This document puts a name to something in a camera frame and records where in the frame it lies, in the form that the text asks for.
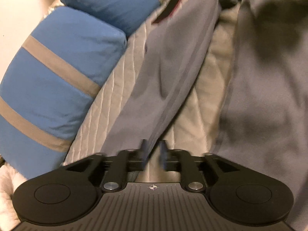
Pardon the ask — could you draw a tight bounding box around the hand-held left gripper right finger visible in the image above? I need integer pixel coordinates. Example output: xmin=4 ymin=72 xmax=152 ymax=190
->
xmin=159 ymin=140 xmax=243 ymax=193

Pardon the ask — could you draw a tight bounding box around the grey-blue fleece garment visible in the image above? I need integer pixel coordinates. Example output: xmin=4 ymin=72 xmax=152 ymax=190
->
xmin=101 ymin=0 xmax=308 ymax=231

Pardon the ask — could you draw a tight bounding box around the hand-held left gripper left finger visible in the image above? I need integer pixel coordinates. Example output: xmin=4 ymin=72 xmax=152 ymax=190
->
xmin=63 ymin=139 xmax=151 ymax=192

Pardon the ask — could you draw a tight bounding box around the blue grey-striped pillow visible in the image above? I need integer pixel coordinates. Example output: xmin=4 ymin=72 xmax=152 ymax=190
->
xmin=60 ymin=0 xmax=180 ymax=38
xmin=0 ymin=6 xmax=127 ymax=181

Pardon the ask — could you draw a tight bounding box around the grey quilted bedspread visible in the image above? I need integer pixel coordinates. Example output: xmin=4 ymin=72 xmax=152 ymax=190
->
xmin=61 ymin=0 xmax=233 ymax=184

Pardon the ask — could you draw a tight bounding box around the black belt with red trim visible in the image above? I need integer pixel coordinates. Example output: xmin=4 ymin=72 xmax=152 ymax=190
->
xmin=151 ymin=0 xmax=193 ymax=25

